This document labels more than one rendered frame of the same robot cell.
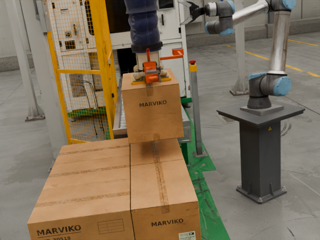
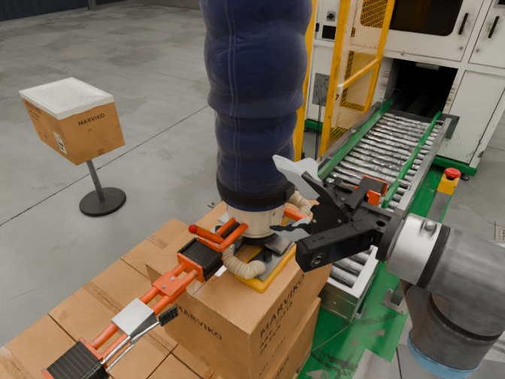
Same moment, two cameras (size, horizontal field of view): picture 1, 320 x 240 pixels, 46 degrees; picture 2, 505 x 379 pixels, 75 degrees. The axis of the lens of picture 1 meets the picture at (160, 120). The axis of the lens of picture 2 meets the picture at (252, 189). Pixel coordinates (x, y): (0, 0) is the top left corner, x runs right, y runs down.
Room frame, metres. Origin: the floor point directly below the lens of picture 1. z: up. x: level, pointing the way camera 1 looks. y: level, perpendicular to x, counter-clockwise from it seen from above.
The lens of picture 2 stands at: (2.16, -0.44, 1.92)
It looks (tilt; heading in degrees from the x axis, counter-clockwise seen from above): 37 degrees down; 38
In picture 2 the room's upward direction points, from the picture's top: straight up
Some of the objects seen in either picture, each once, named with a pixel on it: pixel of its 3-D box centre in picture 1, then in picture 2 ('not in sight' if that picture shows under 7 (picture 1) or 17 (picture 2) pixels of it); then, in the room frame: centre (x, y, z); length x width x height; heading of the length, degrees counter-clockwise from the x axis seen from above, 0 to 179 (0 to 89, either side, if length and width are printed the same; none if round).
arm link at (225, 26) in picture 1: (225, 25); (448, 325); (2.54, -0.50, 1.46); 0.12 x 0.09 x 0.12; 30
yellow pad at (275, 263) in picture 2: (162, 73); (279, 244); (2.79, -0.06, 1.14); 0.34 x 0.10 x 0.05; 2
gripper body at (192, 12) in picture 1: (198, 11); (355, 219); (2.55, -0.33, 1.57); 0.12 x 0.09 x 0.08; 92
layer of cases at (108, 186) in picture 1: (120, 191); (161, 361); (2.49, 0.35, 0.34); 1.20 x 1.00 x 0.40; 3
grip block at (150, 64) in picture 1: (149, 66); (200, 258); (2.53, 0.03, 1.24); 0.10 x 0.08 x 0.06; 92
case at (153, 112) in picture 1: (151, 103); (253, 271); (2.79, 0.05, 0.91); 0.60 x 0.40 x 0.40; 2
